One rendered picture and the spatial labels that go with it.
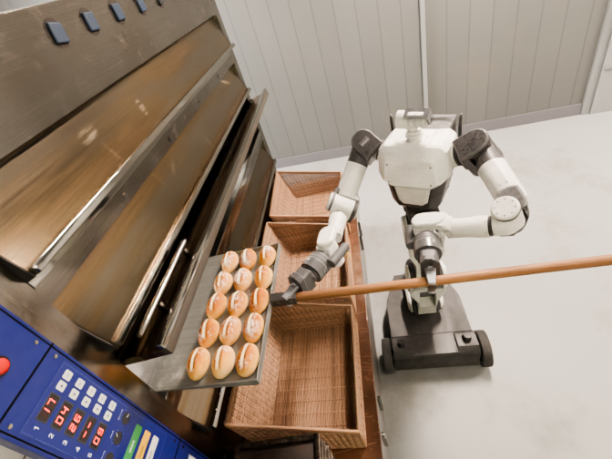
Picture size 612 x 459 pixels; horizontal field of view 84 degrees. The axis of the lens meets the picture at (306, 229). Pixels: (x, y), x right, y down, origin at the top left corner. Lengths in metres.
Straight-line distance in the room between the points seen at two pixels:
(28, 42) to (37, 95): 0.12
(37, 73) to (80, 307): 0.53
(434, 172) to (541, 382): 1.42
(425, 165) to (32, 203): 1.13
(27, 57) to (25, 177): 0.27
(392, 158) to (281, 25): 2.74
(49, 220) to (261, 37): 3.31
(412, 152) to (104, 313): 1.08
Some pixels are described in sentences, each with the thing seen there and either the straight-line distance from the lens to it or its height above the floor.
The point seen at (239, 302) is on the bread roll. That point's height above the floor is 1.22.
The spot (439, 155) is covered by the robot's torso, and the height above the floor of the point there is 1.38.
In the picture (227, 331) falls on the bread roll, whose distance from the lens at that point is 1.11.
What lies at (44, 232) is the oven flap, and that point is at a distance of 0.87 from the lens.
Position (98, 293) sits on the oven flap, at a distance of 0.97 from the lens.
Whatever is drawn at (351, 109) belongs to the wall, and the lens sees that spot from 4.05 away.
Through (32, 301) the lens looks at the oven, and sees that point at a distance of 0.86.
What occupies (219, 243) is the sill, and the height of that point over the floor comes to 1.18.
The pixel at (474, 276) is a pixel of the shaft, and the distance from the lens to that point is 1.12.
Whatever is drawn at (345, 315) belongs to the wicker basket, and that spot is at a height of 0.65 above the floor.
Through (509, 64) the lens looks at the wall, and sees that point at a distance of 4.20.
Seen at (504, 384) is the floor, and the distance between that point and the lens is 2.29.
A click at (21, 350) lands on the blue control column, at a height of 1.64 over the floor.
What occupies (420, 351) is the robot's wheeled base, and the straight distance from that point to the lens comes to 2.12.
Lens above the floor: 2.04
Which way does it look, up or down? 38 degrees down
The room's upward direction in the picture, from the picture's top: 19 degrees counter-clockwise
